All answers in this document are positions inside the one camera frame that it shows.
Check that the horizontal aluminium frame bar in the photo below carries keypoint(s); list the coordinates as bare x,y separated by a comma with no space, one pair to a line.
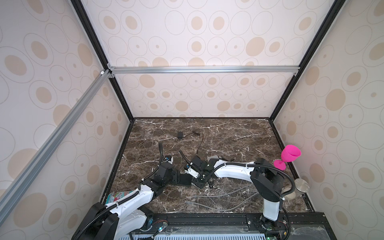
182,70

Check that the white rectangular device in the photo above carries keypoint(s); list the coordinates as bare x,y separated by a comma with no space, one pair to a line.
213,157

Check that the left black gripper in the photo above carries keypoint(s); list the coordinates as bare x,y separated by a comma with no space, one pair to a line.
175,177

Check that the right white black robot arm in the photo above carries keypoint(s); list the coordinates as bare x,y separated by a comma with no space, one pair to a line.
271,183

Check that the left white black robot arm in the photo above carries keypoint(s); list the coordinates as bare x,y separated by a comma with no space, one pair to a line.
118,218

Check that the small black adapter with cable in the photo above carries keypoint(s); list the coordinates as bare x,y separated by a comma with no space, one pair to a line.
180,136

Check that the silver round metal lid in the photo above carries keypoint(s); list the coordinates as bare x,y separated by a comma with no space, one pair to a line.
302,187

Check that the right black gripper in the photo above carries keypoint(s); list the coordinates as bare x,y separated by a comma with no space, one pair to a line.
198,184

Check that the pink plastic goblet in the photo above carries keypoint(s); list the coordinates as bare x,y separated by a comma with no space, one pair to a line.
289,154

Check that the left diagonal aluminium frame bar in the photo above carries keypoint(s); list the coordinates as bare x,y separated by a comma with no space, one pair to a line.
24,180

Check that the colourful snack packet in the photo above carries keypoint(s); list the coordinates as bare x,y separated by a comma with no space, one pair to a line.
116,196

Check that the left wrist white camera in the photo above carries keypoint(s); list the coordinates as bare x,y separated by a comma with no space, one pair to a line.
168,159

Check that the black front rail base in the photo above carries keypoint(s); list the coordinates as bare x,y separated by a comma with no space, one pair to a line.
296,226

